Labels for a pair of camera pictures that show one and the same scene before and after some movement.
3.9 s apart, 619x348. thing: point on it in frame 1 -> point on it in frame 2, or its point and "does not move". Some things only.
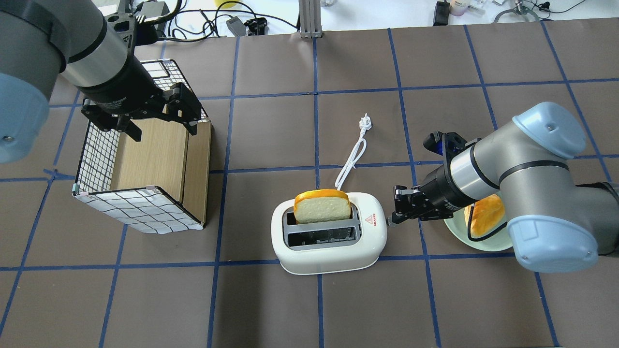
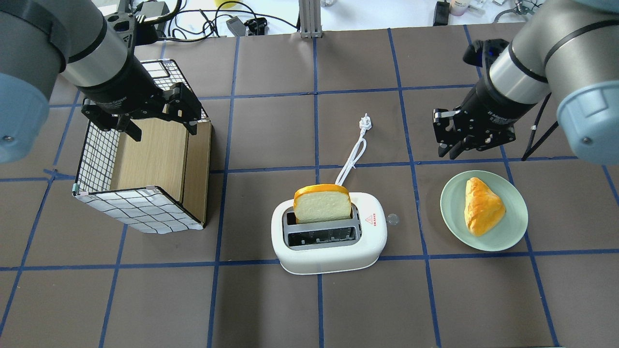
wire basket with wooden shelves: [159, 183] does not move
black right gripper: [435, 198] -> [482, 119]
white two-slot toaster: [331, 247] does not move
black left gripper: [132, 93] does not move
